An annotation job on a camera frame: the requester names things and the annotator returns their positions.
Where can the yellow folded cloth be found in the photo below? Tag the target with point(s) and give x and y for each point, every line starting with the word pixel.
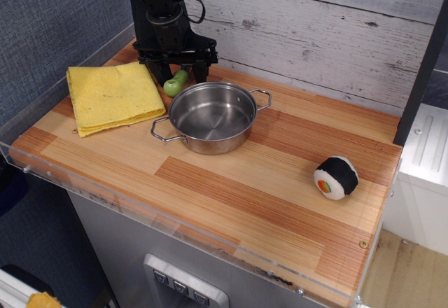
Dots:
pixel 112 96

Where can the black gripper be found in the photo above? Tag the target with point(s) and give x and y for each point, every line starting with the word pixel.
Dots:
pixel 174 42

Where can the dark right vertical post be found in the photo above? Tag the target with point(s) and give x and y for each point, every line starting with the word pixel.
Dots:
pixel 428 63

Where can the white appliance with grooves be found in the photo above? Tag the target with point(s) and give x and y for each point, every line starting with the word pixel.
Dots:
pixel 417 207

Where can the stainless steel pot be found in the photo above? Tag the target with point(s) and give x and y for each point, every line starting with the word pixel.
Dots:
pixel 212 118

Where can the clear acrylic table guard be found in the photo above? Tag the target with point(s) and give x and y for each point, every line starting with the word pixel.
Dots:
pixel 250 222

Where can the dark vertical post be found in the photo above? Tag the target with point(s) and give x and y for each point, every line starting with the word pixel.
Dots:
pixel 428 63
pixel 142 26

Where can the plush sushi roll toy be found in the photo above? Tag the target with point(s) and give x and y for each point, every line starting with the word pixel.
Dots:
pixel 336 178

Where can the dark left vertical post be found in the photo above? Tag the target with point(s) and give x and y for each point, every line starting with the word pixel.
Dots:
pixel 142 26

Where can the yellow black object bottom left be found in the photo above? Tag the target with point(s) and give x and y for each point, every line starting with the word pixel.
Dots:
pixel 43 300

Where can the green handled grey spatula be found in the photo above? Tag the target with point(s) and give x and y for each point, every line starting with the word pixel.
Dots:
pixel 175 85

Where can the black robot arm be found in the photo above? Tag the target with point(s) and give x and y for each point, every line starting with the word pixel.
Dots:
pixel 166 7

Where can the grey dispenser button panel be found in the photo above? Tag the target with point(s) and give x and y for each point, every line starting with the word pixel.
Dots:
pixel 173 286

